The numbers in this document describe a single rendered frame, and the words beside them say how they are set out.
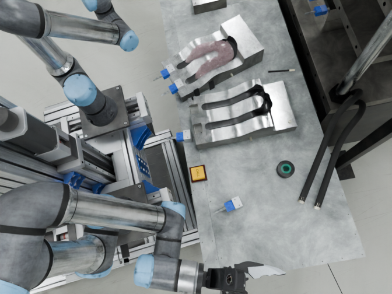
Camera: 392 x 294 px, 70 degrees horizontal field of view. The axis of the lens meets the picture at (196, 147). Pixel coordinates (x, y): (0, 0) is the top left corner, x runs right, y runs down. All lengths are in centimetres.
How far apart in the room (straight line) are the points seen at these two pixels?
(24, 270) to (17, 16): 64
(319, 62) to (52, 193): 147
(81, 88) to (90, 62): 180
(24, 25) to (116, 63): 197
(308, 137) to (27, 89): 259
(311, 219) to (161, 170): 111
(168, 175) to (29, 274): 150
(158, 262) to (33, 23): 72
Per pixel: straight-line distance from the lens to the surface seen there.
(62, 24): 100
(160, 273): 73
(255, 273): 75
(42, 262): 71
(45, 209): 66
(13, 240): 65
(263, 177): 141
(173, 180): 202
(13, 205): 65
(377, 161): 249
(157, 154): 212
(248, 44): 159
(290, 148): 147
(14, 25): 96
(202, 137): 137
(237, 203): 133
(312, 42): 180
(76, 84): 122
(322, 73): 170
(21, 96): 319
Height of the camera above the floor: 217
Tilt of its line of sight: 71 degrees down
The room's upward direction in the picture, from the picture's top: 22 degrees counter-clockwise
